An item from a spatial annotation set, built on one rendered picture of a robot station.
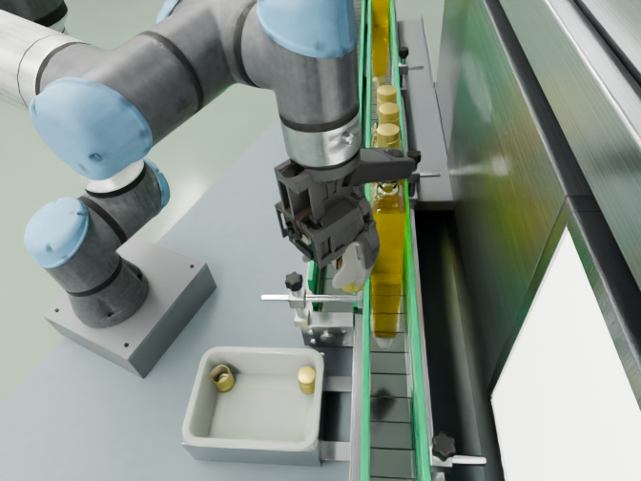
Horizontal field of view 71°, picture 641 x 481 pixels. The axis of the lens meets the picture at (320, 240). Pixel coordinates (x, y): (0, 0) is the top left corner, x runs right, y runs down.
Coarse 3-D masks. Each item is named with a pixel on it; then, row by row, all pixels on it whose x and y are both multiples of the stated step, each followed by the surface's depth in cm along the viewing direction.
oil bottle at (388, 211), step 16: (400, 192) 70; (384, 208) 70; (400, 208) 70; (384, 224) 72; (400, 224) 72; (384, 240) 75; (400, 240) 75; (384, 256) 78; (400, 256) 78; (384, 272) 81; (400, 272) 81
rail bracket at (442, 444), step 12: (444, 432) 53; (432, 444) 53; (444, 444) 52; (432, 456) 55; (444, 456) 51; (456, 456) 56; (468, 456) 56; (480, 456) 56; (432, 468) 55; (444, 468) 55; (432, 480) 60; (444, 480) 60
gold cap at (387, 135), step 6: (384, 126) 70; (390, 126) 69; (396, 126) 69; (378, 132) 69; (384, 132) 69; (390, 132) 68; (396, 132) 68; (378, 138) 70; (384, 138) 69; (390, 138) 68; (396, 138) 69; (378, 144) 70; (384, 144) 69; (390, 144) 69; (396, 144) 70
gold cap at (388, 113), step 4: (384, 104) 74; (388, 104) 74; (392, 104) 74; (396, 104) 73; (380, 108) 73; (384, 108) 73; (388, 108) 73; (392, 108) 73; (396, 108) 73; (380, 112) 73; (384, 112) 72; (388, 112) 72; (392, 112) 72; (396, 112) 72; (380, 116) 73; (384, 116) 72; (388, 116) 72; (392, 116) 72; (396, 116) 73; (380, 120) 74; (384, 120) 73; (388, 120) 73; (392, 120) 73; (396, 120) 73; (380, 124) 74; (396, 124) 74
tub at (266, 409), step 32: (224, 352) 82; (256, 352) 82; (288, 352) 81; (256, 384) 85; (288, 384) 84; (320, 384) 76; (192, 416) 75; (224, 416) 81; (256, 416) 81; (288, 416) 80; (256, 448) 70; (288, 448) 70
